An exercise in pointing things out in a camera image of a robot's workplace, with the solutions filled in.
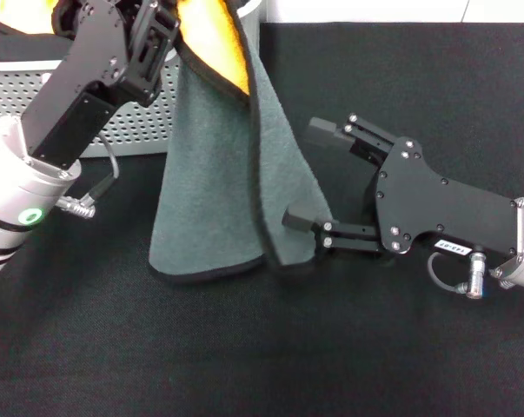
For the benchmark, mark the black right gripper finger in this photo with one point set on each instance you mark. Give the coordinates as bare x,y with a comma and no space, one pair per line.
298,219
324,130

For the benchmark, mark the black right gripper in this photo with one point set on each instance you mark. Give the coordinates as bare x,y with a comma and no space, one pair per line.
439,208

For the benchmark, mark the black tablecloth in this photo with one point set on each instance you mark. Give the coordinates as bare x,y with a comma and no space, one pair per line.
374,347

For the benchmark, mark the yellow grey towel black trim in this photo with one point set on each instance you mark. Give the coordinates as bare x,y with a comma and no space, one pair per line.
209,174
31,13

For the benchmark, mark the grey perforated plastic storage box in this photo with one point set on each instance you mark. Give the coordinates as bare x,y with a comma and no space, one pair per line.
9,95

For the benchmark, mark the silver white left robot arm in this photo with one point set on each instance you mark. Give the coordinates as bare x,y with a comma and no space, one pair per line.
9,195

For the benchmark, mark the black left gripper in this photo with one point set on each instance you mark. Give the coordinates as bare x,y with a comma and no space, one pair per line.
88,78

